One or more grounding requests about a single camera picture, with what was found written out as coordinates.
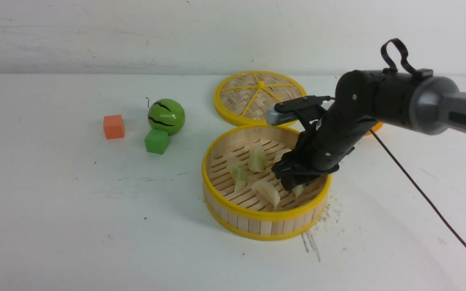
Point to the green foam cube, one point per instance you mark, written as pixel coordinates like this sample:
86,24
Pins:
157,141

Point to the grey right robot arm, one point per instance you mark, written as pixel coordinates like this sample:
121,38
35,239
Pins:
415,99

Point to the pale dumpling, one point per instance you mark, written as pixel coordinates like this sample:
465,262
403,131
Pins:
268,191
279,155

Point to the greenish dumpling bottom edge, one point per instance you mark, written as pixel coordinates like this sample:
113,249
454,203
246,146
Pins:
238,175

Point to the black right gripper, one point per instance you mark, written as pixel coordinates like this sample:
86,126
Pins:
321,146

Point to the green toy watermelon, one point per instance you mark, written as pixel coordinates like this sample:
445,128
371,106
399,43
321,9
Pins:
166,115

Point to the yellow bamboo steamer lid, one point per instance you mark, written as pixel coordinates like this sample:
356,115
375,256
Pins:
243,99

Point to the orange toy pear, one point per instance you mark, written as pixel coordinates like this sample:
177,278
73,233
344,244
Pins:
375,128

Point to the orange foam cube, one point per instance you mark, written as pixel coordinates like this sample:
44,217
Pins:
113,127

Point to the yellow bamboo steamer tray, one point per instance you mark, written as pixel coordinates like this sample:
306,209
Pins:
247,213

